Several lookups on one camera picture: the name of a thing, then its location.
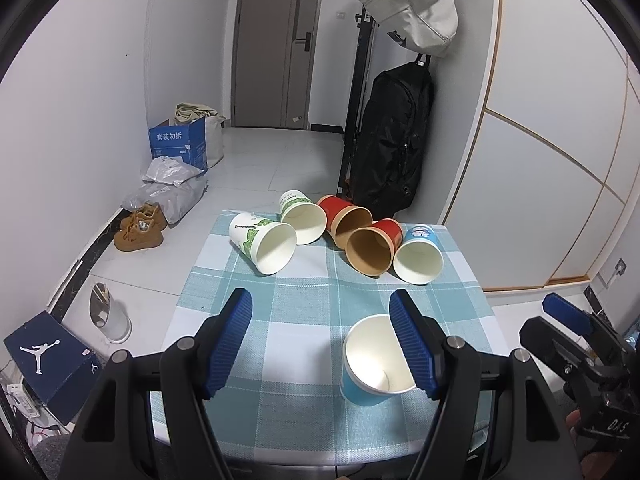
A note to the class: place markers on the white power strip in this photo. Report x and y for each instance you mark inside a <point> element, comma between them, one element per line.
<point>25,404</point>

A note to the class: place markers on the red paper cup far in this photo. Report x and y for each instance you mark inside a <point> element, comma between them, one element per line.
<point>343,218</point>

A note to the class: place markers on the beige tote bag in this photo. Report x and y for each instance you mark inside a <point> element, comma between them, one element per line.
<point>188,112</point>

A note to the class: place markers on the blue cardboard box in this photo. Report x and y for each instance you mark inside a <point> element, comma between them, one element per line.
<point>183,142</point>

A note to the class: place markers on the brown shoe front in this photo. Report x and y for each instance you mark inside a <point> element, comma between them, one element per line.
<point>137,236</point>

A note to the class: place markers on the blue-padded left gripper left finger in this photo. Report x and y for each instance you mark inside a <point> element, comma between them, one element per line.
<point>114,437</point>

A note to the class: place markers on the beige hanging bag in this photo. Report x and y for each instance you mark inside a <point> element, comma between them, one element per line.
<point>422,26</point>

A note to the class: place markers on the grey entrance door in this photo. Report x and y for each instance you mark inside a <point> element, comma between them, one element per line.
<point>272,59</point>

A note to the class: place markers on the green-print white cup right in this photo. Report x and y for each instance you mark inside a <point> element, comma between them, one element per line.
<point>307,218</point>

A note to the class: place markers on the red paper cup near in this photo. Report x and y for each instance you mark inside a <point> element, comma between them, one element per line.
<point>371,250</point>

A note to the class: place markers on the green-print white cup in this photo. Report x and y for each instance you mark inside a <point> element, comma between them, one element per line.
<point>307,218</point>
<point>268,244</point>

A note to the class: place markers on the blue cartoon paper cup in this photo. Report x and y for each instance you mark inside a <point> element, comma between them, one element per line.
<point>418,260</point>
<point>374,367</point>

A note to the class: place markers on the navy jordan shoe box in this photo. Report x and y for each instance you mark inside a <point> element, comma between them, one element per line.
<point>57,366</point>

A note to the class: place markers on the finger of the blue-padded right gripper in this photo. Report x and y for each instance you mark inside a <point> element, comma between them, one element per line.
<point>576,320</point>

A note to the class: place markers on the red paper cup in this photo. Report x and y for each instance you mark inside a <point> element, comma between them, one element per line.
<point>371,250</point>
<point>343,218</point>

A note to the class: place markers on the person's hand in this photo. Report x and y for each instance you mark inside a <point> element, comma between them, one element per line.
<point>608,465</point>

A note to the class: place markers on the grey plastic parcel bag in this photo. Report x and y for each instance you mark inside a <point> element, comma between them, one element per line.
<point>173,185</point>

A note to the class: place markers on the brown shoe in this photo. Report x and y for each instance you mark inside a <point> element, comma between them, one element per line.
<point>148,212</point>
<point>137,236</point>

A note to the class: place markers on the white small trash bin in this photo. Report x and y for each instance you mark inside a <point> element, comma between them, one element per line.
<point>109,315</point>

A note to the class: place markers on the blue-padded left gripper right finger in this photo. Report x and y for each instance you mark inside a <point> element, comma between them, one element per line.
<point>496,417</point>

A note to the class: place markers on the black backpack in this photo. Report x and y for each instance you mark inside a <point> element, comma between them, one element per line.
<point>390,145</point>

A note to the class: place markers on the green-print white cup left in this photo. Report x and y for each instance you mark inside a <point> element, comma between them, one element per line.
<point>268,244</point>

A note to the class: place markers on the brown shoe back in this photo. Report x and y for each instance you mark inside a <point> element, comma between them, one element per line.
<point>148,212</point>

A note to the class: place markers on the teal checkered tablecloth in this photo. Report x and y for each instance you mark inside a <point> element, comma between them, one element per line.
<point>282,404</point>

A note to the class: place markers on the black tripod stand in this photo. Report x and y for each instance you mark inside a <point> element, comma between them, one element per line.
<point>365,25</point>

